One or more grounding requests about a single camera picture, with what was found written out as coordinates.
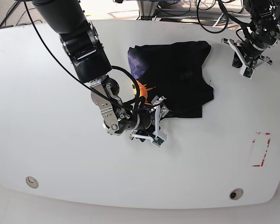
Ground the left gripper metal body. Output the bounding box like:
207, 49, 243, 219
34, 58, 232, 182
242, 0, 280, 51

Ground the right gripper metal body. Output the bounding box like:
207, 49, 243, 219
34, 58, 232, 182
90, 75, 152, 135

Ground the black t-shirt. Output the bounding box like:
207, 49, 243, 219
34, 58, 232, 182
127, 41, 214, 119

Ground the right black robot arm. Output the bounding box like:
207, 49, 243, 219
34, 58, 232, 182
32, 0, 168, 147

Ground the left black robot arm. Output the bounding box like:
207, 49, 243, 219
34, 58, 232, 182
238, 0, 280, 70

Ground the red tape rectangle marking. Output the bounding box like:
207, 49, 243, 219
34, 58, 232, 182
250, 132, 271, 167

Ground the left table grommet hole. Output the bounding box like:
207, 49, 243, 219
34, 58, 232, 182
25, 176, 39, 189

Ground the table grommet hole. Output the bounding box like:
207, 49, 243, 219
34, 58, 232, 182
25, 176, 39, 189
229, 188, 244, 201

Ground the right table grommet hole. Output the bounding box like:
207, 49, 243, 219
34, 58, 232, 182
229, 188, 244, 201

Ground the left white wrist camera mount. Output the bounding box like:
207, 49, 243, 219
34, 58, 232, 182
220, 37, 274, 80

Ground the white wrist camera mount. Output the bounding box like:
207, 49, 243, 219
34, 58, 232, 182
129, 96, 167, 147
220, 37, 274, 80

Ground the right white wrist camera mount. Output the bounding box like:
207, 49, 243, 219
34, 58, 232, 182
129, 96, 167, 147

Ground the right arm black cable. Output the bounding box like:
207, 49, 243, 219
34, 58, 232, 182
23, 0, 150, 112

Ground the aluminium frame stand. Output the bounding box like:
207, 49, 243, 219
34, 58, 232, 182
136, 0, 160, 21

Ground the black floor cable left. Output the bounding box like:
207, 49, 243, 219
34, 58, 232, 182
0, 0, 42, 28

